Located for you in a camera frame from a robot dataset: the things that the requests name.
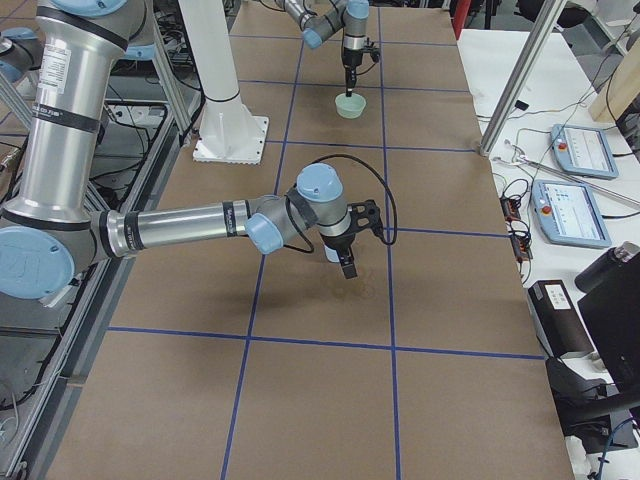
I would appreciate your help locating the light blue plastic cup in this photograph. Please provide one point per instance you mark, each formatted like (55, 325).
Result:
(331, 254)

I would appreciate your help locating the black monitor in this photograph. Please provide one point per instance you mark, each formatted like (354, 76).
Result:
(611, 314)

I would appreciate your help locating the upper teach pendant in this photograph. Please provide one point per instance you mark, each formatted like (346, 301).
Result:
(583, 151)

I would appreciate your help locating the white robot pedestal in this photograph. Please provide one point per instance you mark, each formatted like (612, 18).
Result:
(228, 132)

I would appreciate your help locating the black box device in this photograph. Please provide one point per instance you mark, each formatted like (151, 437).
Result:
(557, 322)

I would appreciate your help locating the teach pendant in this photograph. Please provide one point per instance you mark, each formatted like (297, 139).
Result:
(568, 215)
(583, 151)

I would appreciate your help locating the black bottle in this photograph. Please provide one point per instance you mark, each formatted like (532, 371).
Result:
(614, 258)

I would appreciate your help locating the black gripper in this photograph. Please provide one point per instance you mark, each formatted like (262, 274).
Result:
(338, 245)
(350, 60)

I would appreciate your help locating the orange black usb hub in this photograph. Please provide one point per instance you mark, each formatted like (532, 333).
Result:
(518, 230)

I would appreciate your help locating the metal rod with handle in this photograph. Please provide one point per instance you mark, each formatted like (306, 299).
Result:
(522, 159)

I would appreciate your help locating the lower teach pendant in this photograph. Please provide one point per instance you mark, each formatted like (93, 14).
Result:
(568, 215)

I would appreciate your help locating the aluminium frame post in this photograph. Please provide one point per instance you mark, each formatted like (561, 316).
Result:
(543, 26)

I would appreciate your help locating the pale green bowl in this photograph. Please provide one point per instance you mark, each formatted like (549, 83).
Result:
(350, 106)

